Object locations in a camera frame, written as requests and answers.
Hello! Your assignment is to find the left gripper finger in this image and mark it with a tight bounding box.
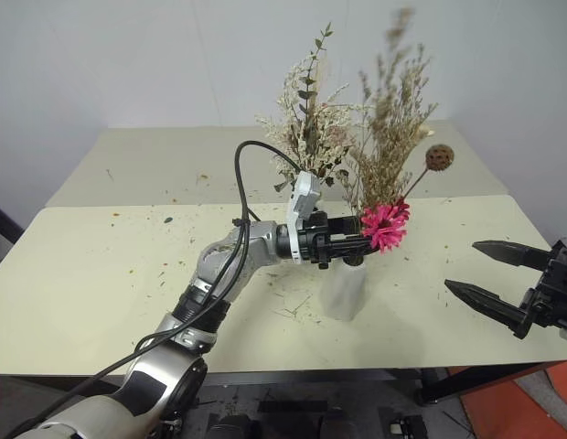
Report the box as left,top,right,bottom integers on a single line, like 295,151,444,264
329,215,364,239
330,236,379,266

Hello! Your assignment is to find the orange floor mat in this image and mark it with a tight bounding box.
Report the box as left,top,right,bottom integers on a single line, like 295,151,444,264
447,360,567,439

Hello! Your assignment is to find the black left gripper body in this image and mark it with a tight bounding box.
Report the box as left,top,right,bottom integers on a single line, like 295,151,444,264
296,211,334,272

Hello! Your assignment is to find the white vase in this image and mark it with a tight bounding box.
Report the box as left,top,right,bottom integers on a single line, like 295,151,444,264
319,255,369,322

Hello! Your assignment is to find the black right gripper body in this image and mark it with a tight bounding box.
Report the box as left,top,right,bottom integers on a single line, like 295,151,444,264
516,238,567,328

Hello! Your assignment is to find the dark object beside table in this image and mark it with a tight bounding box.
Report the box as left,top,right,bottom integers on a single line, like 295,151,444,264
0,199,27,272

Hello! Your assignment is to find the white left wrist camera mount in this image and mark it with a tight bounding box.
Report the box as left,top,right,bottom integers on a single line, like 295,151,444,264
285,170,324,266

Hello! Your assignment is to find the dried bouquet with pink flower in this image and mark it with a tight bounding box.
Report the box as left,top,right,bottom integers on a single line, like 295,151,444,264
341,6,458,257

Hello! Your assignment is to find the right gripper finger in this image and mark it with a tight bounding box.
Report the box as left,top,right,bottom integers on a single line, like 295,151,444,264
444,280,537,341
471,239,554,273

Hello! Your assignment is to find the black table frame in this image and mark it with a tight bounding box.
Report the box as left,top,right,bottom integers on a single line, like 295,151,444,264
0,359,567,407

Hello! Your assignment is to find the dried bouquet with white flowers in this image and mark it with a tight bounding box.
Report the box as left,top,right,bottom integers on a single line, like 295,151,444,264
255,22,375,194

